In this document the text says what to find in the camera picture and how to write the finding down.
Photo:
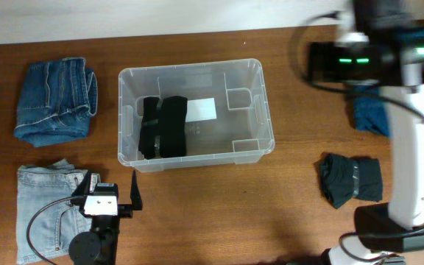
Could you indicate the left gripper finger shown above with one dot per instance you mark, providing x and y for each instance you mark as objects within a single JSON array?
[
  {"x": 135, "y": 195},
  {"x": 78, "y": 197}
]

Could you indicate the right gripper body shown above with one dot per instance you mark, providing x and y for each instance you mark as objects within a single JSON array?
[{"x": 318, "y": 63}]

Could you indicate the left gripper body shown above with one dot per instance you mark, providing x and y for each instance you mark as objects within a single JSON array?
[{"x": 124, "y": 210}]

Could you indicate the blue garment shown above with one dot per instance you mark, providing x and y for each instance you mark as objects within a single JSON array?
[{"x": 369, "y": 115}]

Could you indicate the black garment with bands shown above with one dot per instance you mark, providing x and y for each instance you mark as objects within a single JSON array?
[{"x": 162, "y": 132}]

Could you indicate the dark blue jeans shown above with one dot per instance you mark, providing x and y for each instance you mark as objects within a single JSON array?
[{"x": 57, "y": 101}]

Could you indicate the dark garment with band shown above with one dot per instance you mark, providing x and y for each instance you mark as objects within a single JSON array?
[{"x": 342, "y": 179}]

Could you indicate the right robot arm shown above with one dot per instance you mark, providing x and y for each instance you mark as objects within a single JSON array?
[{"x": 390, "y": 229}]

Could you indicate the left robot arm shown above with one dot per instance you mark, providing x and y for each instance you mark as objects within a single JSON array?
[{"x": 97, "y": 246}]

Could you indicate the light blue folded jeans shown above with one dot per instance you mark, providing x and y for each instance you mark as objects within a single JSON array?
[{"x": 52, "y": 231}]

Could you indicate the white label in bin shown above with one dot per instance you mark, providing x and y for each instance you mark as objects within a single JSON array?
[{"x": 201, "y": 110}]

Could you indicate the clear plastic storage bin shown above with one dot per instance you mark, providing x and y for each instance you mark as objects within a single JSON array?
[{"x": 241, "y": 133}]

